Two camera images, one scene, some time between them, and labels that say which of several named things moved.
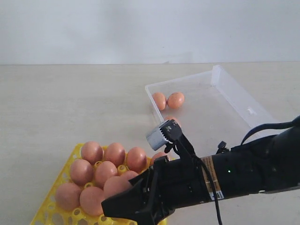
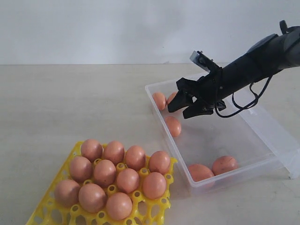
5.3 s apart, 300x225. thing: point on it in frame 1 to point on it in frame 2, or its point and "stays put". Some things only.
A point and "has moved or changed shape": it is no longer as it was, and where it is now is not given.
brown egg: [115, 185] has moved or changed shape
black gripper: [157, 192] to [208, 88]
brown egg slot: [92, 152] stays put
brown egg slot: [115, 153] stays put
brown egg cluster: [104, 170] stays put
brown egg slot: [136, 159] stays put
